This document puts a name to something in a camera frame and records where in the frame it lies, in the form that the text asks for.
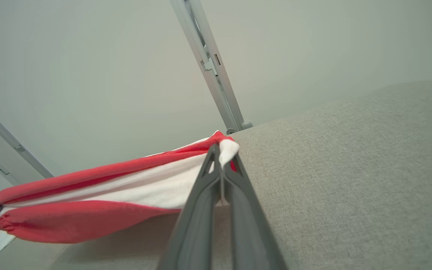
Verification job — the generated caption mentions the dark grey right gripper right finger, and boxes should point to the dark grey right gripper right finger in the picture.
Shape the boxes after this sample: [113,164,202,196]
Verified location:
[223,152,288,270]

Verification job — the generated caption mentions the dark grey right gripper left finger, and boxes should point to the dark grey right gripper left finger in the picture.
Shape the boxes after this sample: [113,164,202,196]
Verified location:
[158,144,223,270]

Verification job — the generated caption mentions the red shorts with white stripe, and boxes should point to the red shorts with white stripe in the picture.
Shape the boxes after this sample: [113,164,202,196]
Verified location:
[0,130,240,263]

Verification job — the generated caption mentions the grey metal partition post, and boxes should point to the grey metal partition post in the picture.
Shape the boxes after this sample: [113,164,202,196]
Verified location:
[170,0,245,135]
[0,98,54,187]

